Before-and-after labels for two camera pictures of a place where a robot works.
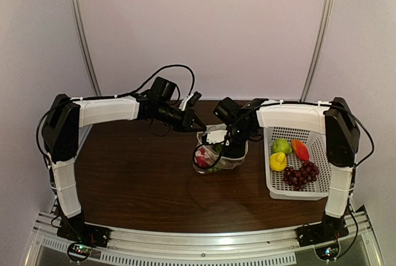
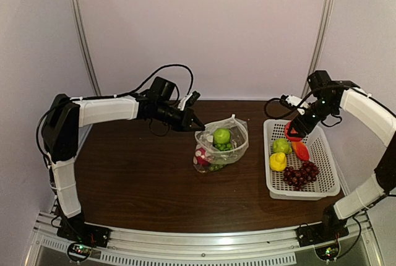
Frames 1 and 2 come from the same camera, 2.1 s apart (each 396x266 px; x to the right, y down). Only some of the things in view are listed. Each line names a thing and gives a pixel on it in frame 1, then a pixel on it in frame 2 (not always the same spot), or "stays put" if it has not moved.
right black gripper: x=234 y=147 → x=304 y=125
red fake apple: x=301 y=149 stays put
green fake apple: x=281 y=145 stays put
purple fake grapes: x=297 y=178 stays put
